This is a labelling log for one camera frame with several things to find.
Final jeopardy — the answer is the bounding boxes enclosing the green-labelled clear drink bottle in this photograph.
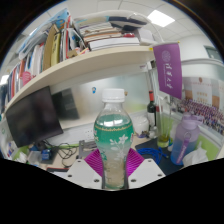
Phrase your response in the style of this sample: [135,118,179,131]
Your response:
[93,87,135,191]

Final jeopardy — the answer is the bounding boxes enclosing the ceiling lights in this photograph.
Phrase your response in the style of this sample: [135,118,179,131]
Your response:
[0,9,177,86]

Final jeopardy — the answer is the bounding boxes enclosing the crumpled white tissue pack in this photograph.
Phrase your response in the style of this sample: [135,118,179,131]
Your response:
[182,146,210,168]

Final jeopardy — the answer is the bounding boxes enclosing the coiled blue cable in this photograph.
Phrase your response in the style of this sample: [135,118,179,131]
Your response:
[136,147,173,165]

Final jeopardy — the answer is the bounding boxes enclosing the black computer monitor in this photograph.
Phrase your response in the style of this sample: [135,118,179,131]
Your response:
[4,85,65,149]

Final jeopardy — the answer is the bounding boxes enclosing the purple hanging flag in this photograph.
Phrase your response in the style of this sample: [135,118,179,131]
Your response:
[152,42,184,101]

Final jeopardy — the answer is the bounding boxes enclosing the black desk mat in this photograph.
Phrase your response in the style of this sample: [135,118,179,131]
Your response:
[134,138,188,177]

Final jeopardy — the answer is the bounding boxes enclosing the beige shelf unit with books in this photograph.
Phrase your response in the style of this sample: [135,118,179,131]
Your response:
[0,8,158,113]

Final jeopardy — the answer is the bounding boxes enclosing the group photo wall poster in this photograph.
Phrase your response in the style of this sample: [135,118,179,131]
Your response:
[176,76,224,135]

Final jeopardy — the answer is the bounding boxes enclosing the glass vase with green stems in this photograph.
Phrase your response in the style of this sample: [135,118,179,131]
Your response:
[156,114,173,149]

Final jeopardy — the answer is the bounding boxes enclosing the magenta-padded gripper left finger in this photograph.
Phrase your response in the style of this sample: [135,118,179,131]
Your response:
[63,148,105,191]

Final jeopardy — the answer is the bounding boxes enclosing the large purple water jug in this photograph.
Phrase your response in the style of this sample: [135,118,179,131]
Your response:
[170,112,205,167]

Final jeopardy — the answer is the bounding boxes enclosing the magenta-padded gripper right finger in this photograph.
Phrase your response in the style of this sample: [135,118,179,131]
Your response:
[125,148,166,190]

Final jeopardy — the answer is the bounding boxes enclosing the dark wine bottle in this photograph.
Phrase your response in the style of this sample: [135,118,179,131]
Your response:
[146,90,158,128]

